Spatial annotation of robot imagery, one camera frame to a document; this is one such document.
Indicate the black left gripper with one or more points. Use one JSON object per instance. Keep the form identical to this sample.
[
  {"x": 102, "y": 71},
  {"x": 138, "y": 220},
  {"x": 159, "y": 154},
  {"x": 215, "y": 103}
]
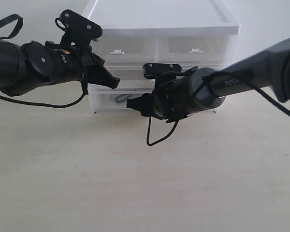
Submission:
[{"x": 73, "y": 64}]

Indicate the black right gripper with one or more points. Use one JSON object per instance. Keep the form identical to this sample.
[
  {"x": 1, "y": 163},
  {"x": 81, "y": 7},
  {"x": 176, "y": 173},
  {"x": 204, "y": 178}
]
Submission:
[{"x": 168, "y": 101}]

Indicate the gold keychain with black strap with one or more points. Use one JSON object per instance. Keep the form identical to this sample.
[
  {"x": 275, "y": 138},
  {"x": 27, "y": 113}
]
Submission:
[{"x": 124, "y": 96}]

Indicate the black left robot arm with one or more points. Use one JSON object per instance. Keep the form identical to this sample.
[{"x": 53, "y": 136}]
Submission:
[{"x": 26, "y": 67}]

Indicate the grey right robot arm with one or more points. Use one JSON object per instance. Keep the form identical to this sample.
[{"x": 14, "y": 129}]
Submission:
[{"x": 267, "y": 68}]

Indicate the white plastic drawer cabinet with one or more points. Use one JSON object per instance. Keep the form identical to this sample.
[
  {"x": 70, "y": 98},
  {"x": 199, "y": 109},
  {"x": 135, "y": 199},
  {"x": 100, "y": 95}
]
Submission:
[{"x": 165, "y": 18}]

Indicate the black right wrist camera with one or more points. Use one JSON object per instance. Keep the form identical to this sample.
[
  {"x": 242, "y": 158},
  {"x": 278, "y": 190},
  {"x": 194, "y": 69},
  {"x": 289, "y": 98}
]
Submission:
[{"x": 152, "y": 70}]

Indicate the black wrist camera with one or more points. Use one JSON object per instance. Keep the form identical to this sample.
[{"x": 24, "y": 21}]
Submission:
[
  {"x": 152, "y": 70},
  {"x": 77, "y": 29}
]

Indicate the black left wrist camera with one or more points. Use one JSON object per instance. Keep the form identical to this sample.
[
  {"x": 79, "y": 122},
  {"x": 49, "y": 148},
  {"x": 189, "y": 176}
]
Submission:
[{"x": 77, "y": 29}]

